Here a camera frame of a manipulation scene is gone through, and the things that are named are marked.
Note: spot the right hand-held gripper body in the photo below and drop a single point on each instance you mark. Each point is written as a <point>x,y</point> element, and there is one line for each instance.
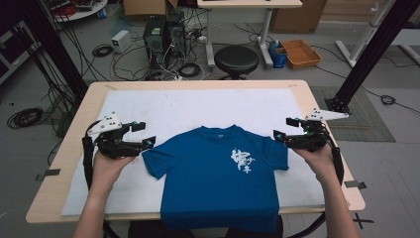
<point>308,140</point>

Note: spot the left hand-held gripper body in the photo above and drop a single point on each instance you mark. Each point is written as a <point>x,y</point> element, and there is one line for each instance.
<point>114,147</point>

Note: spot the blue T-shirt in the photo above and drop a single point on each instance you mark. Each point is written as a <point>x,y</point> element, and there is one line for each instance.
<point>211,185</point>

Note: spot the person's left hand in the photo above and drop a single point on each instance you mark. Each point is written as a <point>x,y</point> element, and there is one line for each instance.
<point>107,173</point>

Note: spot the person's right hand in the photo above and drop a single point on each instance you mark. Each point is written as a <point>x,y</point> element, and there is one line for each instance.
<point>320,165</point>

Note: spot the light wooden table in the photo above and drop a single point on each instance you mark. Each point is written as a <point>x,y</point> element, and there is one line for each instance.
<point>71,155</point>

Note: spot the grey floor mat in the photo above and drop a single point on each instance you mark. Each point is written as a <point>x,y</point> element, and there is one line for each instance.
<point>363,122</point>

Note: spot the white table mat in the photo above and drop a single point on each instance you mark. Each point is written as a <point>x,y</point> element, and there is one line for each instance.
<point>198,105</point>

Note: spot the grey tape strip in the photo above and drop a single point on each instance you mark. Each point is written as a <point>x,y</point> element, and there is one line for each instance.
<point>49,173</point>
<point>355,184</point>

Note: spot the blue box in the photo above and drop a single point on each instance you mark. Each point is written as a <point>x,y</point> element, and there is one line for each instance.
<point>278,56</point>

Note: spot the orange tray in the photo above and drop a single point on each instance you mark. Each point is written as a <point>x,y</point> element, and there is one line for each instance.
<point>300,53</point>

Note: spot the black round stool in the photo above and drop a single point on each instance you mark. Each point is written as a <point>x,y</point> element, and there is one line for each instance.
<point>236,59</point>

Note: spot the person's dark clothing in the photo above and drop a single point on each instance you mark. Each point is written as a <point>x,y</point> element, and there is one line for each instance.
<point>145,229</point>

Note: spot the small white device box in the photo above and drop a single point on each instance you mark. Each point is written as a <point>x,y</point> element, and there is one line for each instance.
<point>121,41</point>

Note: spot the black computer tower with fan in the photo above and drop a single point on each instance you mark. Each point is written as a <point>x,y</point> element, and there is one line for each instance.
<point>176,33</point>

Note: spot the large cardboard box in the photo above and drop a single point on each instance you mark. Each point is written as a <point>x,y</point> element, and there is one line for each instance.
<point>297,16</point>

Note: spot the white metal stand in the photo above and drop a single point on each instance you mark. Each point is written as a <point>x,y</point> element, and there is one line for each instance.
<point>363,36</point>

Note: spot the white desk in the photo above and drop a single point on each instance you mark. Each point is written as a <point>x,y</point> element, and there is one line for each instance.
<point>247,3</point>

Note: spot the round white table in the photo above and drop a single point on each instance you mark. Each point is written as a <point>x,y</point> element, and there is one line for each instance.
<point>82,11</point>

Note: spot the black metal frame post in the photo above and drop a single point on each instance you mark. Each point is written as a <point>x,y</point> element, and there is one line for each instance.
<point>56,49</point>
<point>373,49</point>

